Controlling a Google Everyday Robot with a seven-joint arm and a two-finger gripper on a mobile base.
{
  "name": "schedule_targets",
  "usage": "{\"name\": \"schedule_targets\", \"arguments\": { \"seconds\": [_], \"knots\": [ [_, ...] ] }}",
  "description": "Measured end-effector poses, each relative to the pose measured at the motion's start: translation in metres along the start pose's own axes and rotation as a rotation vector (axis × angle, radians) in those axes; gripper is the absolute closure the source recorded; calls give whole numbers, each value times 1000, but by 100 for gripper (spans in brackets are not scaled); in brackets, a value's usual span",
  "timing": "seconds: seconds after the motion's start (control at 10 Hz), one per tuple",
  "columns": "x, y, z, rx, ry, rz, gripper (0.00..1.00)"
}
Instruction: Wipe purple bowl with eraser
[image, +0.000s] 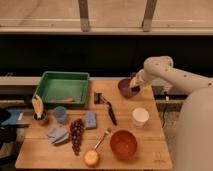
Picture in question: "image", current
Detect purple bowl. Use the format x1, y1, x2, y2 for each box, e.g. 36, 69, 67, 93
118, 78, 140, 98

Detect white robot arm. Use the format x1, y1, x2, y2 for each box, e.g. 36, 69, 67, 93
130, 56, 213, 171

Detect orange red bowl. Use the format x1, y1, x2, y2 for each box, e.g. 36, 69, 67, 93
110, 130, 138, 160

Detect white paper cup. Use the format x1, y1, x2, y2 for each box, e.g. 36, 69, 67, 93
132, 107, 149, 127

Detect blue sponge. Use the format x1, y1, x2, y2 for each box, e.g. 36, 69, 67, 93
85, 111, 97, 129

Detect metal fork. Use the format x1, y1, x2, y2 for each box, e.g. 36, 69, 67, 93
94, 128, 112, 150

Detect dark red grapes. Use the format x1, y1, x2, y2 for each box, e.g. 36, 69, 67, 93
70, 118, 84, 156

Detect green plastic tray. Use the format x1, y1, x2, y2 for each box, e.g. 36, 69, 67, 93
34, 71, 90, 108

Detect small blue cup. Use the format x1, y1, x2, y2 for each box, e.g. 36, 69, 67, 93
53, 106, 67, 123

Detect yellow apple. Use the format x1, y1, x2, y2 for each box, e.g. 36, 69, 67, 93
84, 150, 99, 167

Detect light blue cloth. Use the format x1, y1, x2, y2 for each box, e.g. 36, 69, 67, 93
47, 125, 69, 144

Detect yellow banana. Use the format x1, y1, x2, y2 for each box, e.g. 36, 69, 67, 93
32, 95, 44, 116

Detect black handled knife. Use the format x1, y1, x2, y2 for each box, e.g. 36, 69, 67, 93
101, 96, 117, 126

